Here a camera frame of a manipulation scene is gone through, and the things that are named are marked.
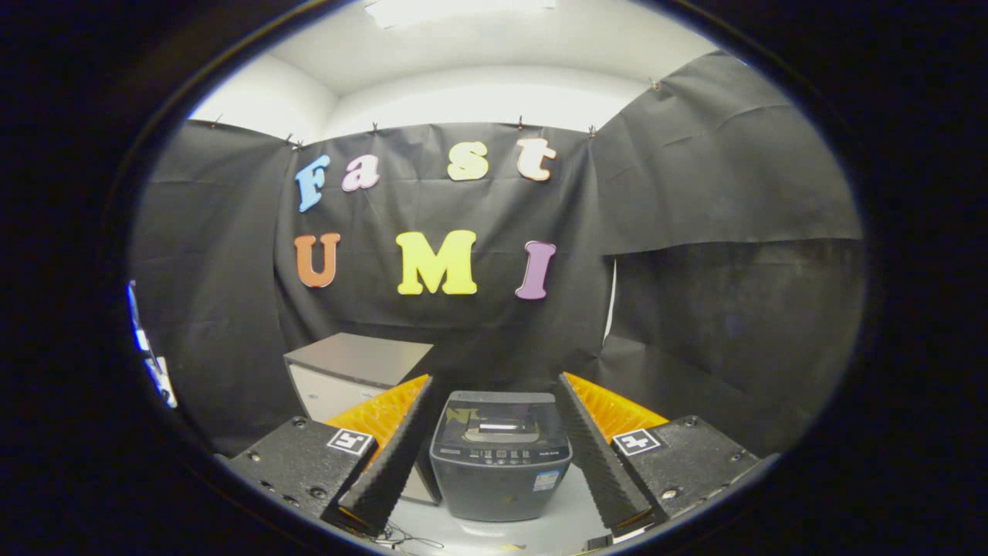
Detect black backdrop cloth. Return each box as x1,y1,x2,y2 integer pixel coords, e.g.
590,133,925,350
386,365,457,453
127,50,865,456

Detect dark washing machine lid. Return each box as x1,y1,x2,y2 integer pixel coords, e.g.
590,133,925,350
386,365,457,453
434,391,569,447

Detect black floor cables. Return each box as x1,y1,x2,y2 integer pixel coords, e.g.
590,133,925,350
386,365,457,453
377,524,446,552

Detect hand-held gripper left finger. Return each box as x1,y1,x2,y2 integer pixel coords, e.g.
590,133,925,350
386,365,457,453
228,375,435,537

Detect grey cabinet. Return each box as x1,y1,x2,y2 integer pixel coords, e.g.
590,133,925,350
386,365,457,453
283,333,442,507

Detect grey washing machine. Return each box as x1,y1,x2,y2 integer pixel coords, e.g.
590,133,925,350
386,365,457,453
429,390,574,523

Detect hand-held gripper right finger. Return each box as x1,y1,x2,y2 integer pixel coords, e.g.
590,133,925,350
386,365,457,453
557,372,780,537

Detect large ceiling light panel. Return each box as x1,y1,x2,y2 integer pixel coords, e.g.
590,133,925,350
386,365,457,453
364,0,557,28

